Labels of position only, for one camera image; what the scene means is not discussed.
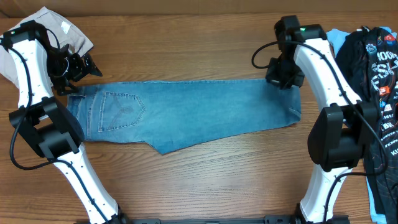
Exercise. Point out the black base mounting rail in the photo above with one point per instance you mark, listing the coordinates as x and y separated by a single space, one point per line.
268 219

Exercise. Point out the black printed jersey shirt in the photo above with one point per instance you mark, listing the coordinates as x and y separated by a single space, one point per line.
376 102

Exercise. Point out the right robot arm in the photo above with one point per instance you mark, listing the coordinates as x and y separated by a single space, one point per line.
344 129

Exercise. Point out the light blue denim jeans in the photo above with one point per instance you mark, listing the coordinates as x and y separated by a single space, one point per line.
174 115

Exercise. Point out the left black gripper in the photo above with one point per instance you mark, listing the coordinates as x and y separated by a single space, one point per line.
80 70

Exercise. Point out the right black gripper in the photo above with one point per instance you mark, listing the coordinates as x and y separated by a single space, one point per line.
272 77

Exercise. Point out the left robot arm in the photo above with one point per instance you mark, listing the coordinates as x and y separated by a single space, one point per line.
45 124

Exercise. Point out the light blue t-shirt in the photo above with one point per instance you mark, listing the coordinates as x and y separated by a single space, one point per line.
337 39

